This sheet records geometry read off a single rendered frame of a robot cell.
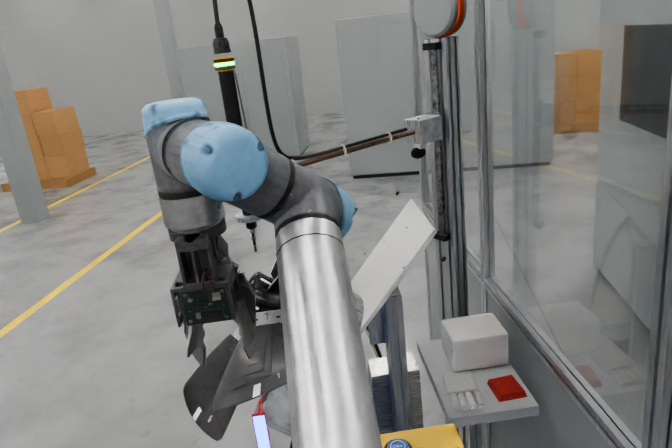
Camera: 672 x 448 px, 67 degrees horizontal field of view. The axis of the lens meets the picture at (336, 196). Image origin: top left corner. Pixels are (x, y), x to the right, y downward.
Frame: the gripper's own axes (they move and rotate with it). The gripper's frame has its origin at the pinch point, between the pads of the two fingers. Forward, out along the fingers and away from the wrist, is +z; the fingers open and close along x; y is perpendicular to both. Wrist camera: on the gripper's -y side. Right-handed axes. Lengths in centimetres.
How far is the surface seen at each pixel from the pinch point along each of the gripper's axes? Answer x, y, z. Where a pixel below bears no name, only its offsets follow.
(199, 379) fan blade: -21, -56, 43
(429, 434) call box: 32, -17, 36
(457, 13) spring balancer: 62, -85, -43
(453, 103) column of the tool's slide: 61, -88, -18
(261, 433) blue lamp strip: 0.0, -15.2, 27.9
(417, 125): 48, -82, -14
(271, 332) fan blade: 1.3, -43.7, 24.2
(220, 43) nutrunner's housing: 0, -49, -42
